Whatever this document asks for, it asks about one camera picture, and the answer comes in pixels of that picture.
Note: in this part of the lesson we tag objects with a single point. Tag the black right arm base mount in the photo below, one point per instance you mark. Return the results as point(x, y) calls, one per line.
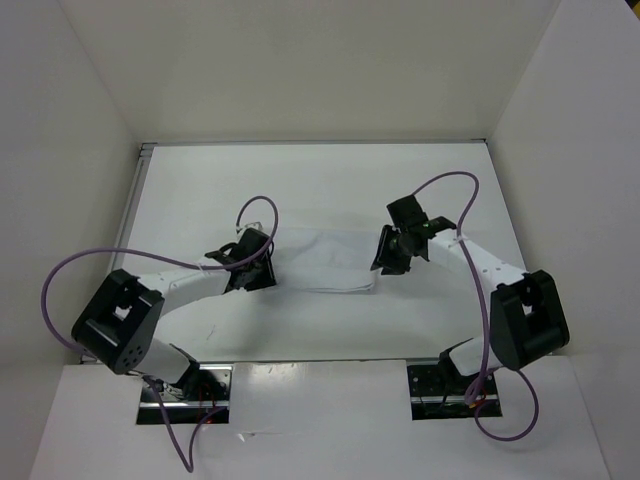
point(437, 391)

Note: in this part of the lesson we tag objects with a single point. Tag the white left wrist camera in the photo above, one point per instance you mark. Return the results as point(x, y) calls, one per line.
point(240, 229)

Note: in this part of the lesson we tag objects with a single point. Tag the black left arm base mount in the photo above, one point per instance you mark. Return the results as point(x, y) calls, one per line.
point(206, 400)

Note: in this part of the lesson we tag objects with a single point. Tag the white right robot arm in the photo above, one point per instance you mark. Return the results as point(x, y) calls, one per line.
point(526, 320)

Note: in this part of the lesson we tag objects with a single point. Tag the white skirt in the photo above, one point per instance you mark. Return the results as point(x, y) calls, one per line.
point(329, 254)

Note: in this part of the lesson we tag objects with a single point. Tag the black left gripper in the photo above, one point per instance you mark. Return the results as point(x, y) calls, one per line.
point(267, 279)

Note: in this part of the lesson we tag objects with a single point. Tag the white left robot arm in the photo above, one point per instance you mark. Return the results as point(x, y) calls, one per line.
point(119, 323)

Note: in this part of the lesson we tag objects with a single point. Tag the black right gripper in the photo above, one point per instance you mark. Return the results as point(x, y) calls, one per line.
point(383, 258)

